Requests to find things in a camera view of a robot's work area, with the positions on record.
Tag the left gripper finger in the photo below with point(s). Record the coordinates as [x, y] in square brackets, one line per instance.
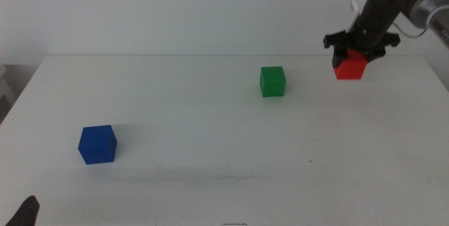
[26, 213]

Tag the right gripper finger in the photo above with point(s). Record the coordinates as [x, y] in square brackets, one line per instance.
[377, 54]
[339, 55]

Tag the red cube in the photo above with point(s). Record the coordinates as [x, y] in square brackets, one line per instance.
[350, 68]

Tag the green cube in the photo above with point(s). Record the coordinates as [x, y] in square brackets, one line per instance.
[272, 83]

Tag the blue cube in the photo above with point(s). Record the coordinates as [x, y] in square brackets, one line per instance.
[98, 146]

